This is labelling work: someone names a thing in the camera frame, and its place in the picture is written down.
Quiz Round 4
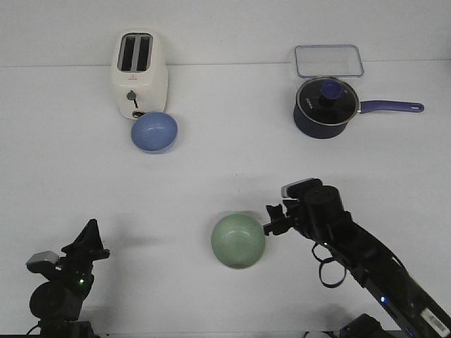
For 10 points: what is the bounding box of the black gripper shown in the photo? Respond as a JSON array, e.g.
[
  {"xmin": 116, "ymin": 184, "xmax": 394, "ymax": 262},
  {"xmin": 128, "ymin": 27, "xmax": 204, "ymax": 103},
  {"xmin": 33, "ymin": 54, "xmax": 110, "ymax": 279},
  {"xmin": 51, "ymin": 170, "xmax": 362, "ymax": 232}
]
[
  {"xmin": 263, "ymin": 199, "xmax": 310, "ymax": 239},
  {"xmin": 52, "ymin": 219, "xmax": 110, "ymax": 292}
]

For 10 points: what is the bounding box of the green bowl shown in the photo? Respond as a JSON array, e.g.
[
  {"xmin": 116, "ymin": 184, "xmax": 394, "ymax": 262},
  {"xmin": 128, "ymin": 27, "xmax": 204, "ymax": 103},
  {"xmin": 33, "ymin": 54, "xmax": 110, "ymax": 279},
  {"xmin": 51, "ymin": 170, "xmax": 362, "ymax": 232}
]
[{"xmin": 211, "ymin": 213, "xmax": 266, "ymax": 270}]

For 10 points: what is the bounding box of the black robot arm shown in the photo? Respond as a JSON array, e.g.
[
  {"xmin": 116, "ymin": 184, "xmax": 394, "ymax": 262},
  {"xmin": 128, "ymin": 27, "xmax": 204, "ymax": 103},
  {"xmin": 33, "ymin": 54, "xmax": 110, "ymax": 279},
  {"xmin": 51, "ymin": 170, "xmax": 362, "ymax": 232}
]
[
  {"xmin": 26, "ymin": 219, "xmax": 110, "ymax": 337},
  {"xmin": 264, "ymin": 179, "xmax": 450, "ymax": 337}
]

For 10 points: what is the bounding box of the dark blue saucepan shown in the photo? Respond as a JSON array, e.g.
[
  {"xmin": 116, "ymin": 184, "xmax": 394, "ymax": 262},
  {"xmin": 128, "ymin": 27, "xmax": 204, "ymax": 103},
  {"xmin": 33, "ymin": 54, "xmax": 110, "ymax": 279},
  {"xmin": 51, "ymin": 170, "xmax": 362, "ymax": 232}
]
[{"xmin": 293, "ymin": 100, "xmax": 424, "ymax": 139}]

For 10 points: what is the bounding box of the blue bowl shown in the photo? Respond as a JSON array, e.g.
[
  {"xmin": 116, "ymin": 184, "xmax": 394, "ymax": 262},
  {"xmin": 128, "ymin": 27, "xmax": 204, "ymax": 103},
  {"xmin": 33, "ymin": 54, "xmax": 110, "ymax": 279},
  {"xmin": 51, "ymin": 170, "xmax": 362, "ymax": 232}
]
[{"xmin": 131, "ymin": 112, "xmax": 178, "ymax": 154}]

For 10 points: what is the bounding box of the glass pot lid blue knob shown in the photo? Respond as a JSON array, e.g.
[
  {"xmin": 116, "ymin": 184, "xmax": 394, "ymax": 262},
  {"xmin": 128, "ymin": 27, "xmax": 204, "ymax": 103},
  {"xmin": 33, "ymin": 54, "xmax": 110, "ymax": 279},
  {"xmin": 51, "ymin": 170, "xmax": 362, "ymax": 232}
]
[{"xmin": 296, "ymin": 77, "xmax": 359, "ymax": 112}]

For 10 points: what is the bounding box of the clear plastic food container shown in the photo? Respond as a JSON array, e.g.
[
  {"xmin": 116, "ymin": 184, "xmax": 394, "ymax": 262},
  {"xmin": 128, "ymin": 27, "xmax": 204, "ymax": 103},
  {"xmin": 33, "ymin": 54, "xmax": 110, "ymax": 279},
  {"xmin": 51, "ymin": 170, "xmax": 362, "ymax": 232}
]
[{"xmin": 294, "ymin": 44, "xmax": 364, "ymax": 78}]

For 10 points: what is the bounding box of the cream two-slot toaster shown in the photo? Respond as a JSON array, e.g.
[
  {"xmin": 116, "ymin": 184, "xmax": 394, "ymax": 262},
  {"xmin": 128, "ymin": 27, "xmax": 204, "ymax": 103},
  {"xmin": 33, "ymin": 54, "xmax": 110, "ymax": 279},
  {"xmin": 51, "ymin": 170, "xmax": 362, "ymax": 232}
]
[{"xmin": 110, "ymin": 28, "xmax": 168, "ymax": 120}]

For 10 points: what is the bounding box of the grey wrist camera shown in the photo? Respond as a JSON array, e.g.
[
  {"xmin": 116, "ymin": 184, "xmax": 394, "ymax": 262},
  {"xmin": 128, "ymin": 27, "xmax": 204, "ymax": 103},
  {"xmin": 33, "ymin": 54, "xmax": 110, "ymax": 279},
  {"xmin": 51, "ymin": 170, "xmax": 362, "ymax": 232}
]
[
  {"xmin": 280, "ymin": 177, "xmax": 323, "ymax": 199},
  {"xmin": 26, "ymin": 251, "xmax": 59, "ymax": 273}
]

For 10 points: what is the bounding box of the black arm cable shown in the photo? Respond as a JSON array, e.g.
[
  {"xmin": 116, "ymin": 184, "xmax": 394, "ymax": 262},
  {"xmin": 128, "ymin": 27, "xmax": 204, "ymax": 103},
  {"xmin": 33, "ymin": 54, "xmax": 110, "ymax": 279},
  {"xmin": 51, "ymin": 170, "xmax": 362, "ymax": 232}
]
[{"xmin": 311, "ymin": 241, "xmax": 348, "ymax": 289}]

